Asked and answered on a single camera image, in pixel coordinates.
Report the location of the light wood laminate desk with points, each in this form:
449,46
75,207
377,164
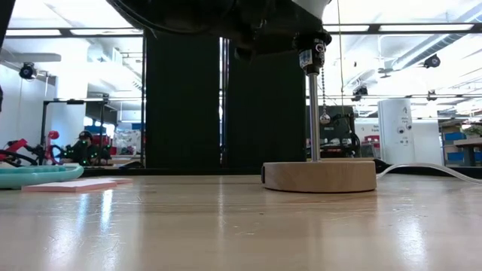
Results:
350,160

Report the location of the black divider panel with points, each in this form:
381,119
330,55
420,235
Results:
263,113
180,105

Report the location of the shelf with blue bins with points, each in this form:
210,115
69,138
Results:
453,136

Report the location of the person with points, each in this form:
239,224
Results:
84,148

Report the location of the black ceiling camera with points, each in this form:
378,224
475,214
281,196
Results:
27,70
359,92
432,61

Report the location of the black ceiling light beam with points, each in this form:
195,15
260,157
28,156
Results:
66,32

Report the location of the black table edge rail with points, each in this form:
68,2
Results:
169,172

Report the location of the red printed box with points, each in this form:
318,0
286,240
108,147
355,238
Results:
372,141

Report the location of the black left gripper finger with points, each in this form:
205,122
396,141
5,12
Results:
286,26

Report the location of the white air purifier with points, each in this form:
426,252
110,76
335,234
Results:
395,128

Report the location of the teal plastic tray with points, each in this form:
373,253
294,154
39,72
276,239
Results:
37,177

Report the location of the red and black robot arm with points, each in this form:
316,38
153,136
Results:
17,145

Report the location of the pink sticky note pad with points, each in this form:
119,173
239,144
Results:
120,181
68,187

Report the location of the black background machine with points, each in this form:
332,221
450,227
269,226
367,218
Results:
339,131

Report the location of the gray ceiling duct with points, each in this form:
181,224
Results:
433,45

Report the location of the wooden base table lamp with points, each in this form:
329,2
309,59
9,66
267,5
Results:
320,177

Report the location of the black metal stand frame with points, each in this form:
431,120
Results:
75,101

